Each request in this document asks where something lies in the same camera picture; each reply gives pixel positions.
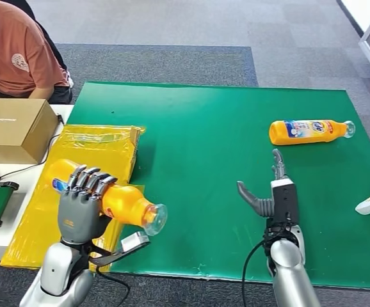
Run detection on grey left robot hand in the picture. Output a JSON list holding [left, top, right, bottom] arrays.
[[57, 164, 119, 247]]

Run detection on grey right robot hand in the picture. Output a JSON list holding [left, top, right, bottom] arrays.
[[236, 148, 288, 219]]

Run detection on yellow detergent bottle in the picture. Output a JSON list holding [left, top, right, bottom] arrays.
[[269, 119, 356, 147], [45, 159, 168, 237]]

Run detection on yellow plastic wrapped box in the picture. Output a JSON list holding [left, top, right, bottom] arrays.
[[0, 123, 146, 274]]

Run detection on white side table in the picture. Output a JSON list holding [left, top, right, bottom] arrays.
[[0, 102, 75, 262]]

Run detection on green table mat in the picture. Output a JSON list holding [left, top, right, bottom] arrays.
[[67, 81, 370, 292]]

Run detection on brown cardboard box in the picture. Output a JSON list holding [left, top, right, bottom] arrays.
[[0, 98, 60, 165]]

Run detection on person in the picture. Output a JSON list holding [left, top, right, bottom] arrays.
[[2, 0, 75, 89], [0, 0, 73, 105]]

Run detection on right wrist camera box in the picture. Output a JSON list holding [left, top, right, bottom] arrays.
[[270, 178, 300, 226]]

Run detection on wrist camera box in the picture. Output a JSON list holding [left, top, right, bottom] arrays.
[[270, 178, 300, 226], [89, 230, 151, 268]]

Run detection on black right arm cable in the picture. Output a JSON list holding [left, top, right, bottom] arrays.
[[241, 238, 270, 307]]

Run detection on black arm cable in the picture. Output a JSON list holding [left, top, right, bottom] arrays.
[[94, 267, 131, 307], [241, 238, 270, 307]]

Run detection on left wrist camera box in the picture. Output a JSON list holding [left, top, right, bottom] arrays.
[[89, 230, 151, 268]]

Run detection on thin black cable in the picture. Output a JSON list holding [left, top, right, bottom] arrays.
[[0, 113, 65, 181]]

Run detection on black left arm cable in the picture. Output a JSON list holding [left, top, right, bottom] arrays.
[[94, 267, 131, 307]]

